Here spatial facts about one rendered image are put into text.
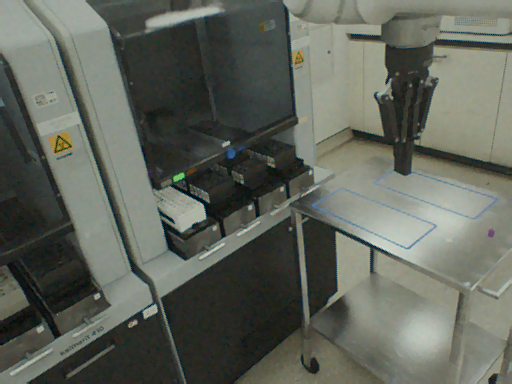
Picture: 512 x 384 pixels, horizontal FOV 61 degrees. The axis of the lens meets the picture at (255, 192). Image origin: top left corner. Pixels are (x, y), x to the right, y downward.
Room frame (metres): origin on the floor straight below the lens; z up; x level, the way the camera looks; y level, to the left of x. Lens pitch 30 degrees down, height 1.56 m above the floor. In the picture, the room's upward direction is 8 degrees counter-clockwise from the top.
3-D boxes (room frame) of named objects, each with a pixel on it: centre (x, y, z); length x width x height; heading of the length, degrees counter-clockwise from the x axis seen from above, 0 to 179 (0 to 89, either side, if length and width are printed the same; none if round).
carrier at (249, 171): (1.39, 0.00, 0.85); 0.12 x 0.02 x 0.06; 128
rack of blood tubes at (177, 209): (1.28, 0.30, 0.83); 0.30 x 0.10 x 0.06; 38
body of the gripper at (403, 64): (0.72, -0.28, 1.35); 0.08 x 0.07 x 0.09; 115
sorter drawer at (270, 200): (1.58, 0.14, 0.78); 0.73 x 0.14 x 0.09; 38
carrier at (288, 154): (1.49, -0.12, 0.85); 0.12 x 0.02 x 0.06; 127
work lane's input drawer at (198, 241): (1.39, 0.38, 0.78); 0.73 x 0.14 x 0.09; 38
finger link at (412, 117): (0.72, -0.29, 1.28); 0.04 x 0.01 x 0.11; 25
